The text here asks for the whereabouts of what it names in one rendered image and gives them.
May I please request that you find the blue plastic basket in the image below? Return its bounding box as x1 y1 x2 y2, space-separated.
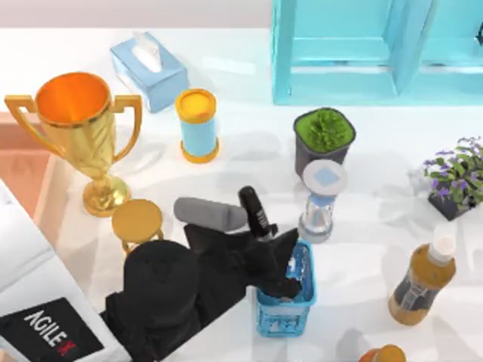
256 238 318 338

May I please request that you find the black marker pen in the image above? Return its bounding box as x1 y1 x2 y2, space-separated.
237 186 279 242

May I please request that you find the pale grey rounded box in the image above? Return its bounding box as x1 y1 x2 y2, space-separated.
173 196 248 232

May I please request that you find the white and blue hourglass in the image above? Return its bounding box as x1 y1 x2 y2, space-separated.
297 158 348 244

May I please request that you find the small yellow round stool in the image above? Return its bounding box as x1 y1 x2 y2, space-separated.
111 198 165 258

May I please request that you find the green plant in dark pot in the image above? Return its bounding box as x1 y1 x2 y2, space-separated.
293 107 357 176

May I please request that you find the orange bottle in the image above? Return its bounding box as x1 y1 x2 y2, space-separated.
355 343 409 362

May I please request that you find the yellow and blue can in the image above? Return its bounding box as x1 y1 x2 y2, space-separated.
174 87 220 164

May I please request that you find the brown bottle with white cap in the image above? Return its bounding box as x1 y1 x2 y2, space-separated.
387 225 458 326

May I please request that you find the purple flower plant black pot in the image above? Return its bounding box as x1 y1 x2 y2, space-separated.
422 135 483 222

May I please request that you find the blue tissue box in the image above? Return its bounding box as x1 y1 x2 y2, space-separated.
109 30 189 115

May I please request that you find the gold trophy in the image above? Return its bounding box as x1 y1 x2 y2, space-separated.
4 71 143 219

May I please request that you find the light blue rack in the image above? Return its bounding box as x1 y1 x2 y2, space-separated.
271 0 483 107

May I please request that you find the shallow salmon-coloured box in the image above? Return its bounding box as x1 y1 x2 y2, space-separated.
0 111 58 224

